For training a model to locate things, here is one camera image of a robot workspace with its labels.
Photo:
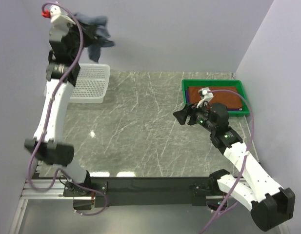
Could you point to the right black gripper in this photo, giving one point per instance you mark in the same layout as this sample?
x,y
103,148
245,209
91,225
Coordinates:
x,y
181,115

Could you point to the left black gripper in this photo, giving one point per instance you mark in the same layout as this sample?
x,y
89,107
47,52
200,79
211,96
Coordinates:
x,y
73,27

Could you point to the grey towel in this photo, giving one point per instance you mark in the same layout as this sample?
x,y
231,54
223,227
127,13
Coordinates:
x,y
96,35

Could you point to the orange brown towel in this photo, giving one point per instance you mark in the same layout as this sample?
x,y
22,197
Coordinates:
x,y
231,88

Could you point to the purple towel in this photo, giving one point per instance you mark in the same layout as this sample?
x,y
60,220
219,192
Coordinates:
x,y
186,96

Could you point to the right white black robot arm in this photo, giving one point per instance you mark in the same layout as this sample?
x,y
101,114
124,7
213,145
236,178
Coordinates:
x,y
267,201

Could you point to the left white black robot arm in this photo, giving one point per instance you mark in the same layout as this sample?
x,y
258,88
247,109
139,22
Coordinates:
x,y
47,144

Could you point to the green plastic tray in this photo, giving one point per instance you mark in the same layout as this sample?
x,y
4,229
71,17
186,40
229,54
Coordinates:
x,y
221,82

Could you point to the white plastic basket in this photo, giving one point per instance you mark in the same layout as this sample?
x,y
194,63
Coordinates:
x,y
91,85

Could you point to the black base beam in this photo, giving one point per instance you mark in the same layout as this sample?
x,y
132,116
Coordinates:
x,y
125,191

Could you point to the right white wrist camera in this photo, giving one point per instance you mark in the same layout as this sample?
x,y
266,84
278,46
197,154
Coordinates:
x,y
206,95

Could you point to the aluminium frame rail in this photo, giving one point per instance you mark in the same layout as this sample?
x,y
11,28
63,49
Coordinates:
x,y
55,192

